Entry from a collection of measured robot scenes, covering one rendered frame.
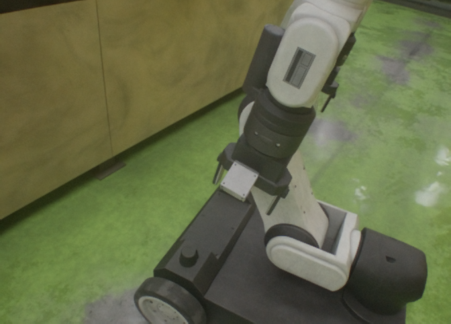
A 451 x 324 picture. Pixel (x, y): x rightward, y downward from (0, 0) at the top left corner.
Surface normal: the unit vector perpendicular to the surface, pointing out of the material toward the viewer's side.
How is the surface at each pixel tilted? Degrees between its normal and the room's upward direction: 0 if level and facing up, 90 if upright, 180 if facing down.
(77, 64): 90
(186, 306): 37
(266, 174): 90
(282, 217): 90
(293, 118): 51
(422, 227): 0
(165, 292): 2
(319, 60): 90
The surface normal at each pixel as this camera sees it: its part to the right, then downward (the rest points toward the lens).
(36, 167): 0.80, 0.42
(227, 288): 0.11, -0.80
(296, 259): -0.43, 0.51
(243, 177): 0.03, -0.37
